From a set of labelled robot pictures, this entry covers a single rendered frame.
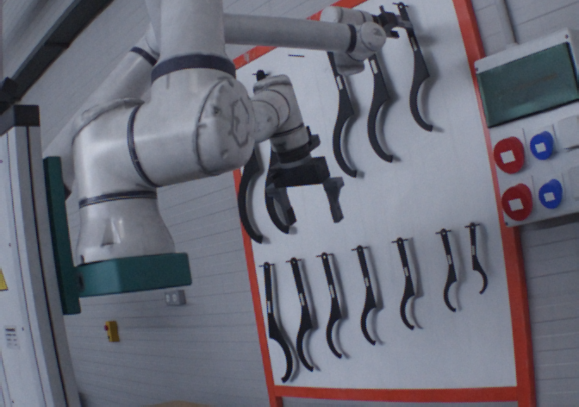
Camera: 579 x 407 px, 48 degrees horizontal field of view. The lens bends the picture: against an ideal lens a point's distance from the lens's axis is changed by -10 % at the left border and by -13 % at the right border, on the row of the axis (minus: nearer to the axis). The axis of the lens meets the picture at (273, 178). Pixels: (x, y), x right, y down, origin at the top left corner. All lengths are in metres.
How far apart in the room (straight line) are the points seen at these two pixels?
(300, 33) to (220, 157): 0.87
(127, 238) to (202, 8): 0.42
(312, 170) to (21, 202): 0.68
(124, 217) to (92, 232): 0.06
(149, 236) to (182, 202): 2.61
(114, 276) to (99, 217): 0.12
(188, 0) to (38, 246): 0.52
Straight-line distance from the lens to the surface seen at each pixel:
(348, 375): 2.89
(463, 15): 2.37
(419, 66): 2.44
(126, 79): 1.95
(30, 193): 1.31
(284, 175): 1.67
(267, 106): 1.48
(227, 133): 1.16
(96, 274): 1.25
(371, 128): 2.59
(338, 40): 2.01
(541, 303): 2.27
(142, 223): 1.24
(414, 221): 2.52
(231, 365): 3.65
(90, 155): 1.27
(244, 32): 1.93
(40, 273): 1.29
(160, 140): 1.19
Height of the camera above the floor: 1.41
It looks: 7 degrees up
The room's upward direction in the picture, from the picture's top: 9 degrees counter-clockwise
